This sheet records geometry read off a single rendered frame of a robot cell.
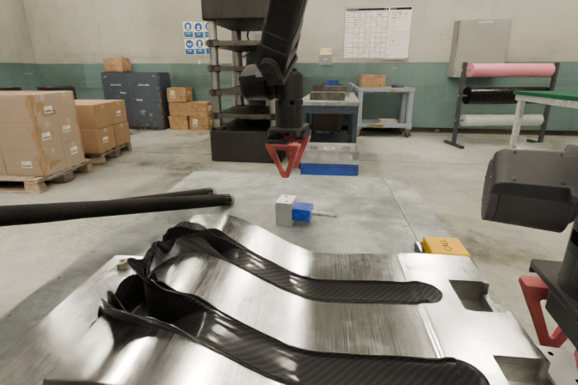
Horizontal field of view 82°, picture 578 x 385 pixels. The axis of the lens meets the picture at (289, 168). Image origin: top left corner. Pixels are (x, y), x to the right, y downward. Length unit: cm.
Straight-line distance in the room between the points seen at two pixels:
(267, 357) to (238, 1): 405
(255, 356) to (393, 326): 14
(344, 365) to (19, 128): 384
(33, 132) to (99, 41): 464
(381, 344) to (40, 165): 382
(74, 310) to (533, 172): 48
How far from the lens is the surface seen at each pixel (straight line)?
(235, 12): 422
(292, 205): 71
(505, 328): 40
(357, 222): 77
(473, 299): 47
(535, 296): 45
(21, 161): 410
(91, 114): 470
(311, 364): 33
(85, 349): 31
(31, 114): 391
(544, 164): 33
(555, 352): 46
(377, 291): 42
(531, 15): 740
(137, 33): 783
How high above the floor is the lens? 112
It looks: 16 degrees down
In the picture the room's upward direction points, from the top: straight up
